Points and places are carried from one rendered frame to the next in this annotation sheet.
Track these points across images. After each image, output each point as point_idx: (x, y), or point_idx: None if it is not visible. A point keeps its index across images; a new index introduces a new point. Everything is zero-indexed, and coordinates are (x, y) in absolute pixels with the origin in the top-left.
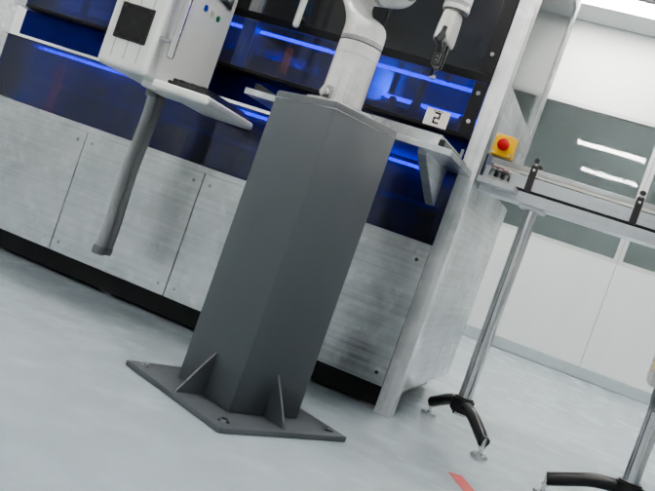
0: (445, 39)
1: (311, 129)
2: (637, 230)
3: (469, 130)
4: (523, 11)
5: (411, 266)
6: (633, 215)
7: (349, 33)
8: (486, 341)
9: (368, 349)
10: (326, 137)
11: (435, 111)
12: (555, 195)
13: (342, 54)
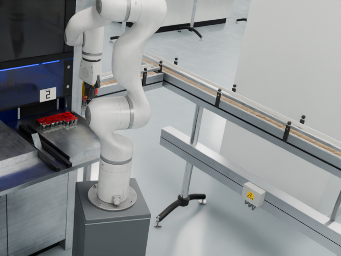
0: (100, 83)
1: (134, 232)
2: (145, 87)
3: (69, 91)
4: (80, 1)
5: (61, 179)
6: (143, 82)
7: (122, 161)
8: (90, 174)
9: (53, 229)
10: (148, 233)
11: (45, 91)
12: (108, 91)
13: (121, 174)
